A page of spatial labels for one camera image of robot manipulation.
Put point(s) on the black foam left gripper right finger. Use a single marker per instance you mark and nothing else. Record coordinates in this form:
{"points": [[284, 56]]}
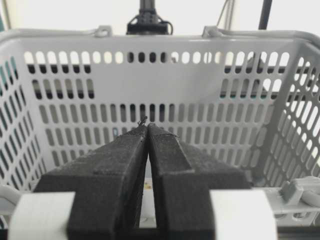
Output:
{"points": [[182, 176]]}

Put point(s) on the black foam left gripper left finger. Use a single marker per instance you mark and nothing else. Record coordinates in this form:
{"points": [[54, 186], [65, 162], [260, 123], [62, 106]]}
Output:
{"points": [[90, 198]]}

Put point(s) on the grey plastic shopping basket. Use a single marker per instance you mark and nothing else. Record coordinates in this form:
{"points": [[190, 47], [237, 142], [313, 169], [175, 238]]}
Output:
{"points": [[249, 98]]}

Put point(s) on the black vertical pole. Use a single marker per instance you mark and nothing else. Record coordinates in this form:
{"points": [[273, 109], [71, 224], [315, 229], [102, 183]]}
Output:
{"points": [[265, 14]]}

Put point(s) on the black camera stand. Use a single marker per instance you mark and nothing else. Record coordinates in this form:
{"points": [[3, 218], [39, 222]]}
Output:
{"points": [[148, 22]]}

